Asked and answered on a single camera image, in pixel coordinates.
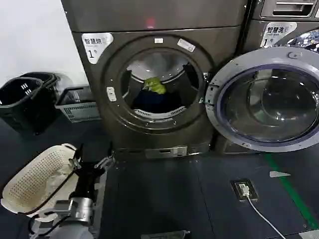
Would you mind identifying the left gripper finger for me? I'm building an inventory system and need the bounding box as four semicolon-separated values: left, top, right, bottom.
68;143;84;172
94;141;116;171

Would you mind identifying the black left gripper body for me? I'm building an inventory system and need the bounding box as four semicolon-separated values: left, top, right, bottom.
72;161;108;200

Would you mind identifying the white perforated laundry basket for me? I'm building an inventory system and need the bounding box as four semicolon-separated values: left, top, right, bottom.
0;143;83;220

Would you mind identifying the grey plastic crate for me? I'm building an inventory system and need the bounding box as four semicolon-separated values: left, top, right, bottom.
55;86;102;122

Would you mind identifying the black slotted plastic basket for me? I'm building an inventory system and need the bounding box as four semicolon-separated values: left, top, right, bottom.
0;77;54;135
19;72;62;101

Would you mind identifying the dark blue garment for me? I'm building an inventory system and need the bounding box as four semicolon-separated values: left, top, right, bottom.
132;87;185;114

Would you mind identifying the green garment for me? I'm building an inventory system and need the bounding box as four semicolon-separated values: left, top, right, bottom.
142;76;167;95

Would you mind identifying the white dryer number label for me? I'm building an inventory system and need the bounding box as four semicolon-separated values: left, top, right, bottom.
81;32;114;65

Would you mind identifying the metal floor socket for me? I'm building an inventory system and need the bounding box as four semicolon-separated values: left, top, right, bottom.
230;179;259;201

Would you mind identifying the grey front-load dryer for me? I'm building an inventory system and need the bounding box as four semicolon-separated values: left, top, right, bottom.
60;0;252;160

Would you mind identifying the round glass dryer door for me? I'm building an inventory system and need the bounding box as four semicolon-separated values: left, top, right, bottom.
203;46;319;153

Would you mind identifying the white floor sticker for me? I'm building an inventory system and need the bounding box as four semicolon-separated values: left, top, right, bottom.
269;171;292;178

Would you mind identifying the green floor tape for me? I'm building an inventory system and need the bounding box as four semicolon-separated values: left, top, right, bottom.
264;153;319;231

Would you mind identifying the grey washer with drawer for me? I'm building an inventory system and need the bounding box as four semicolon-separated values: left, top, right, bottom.
214;0;319;155

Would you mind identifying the white washer number label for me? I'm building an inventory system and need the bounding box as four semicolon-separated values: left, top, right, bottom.
260;22;298;49

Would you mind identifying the white plug with cable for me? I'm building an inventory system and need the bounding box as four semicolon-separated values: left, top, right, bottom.
237;183;285;239

